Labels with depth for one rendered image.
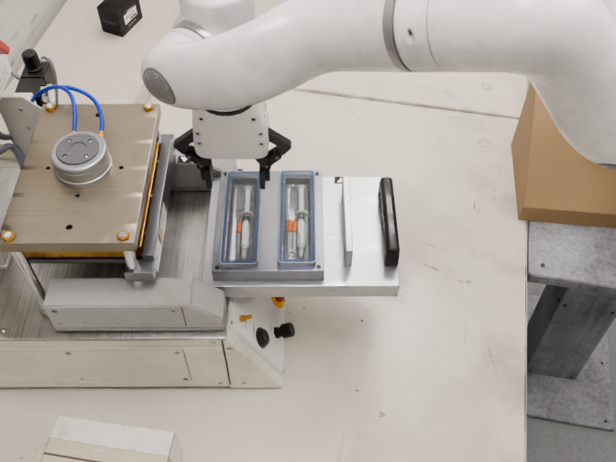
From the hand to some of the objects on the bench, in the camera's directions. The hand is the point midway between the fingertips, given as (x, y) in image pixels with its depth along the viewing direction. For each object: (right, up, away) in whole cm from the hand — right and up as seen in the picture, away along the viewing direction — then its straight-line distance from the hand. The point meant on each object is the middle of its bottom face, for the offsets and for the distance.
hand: (236, 175), depth 103 cm
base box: (-21, -20, +28) cm, 40 cm away
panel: (+7, -21, +26) cm, 34 cm away
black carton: (-35, +42, +71) cm, 90 cm away
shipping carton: (-19, -47, +6) cm, 51 cm away
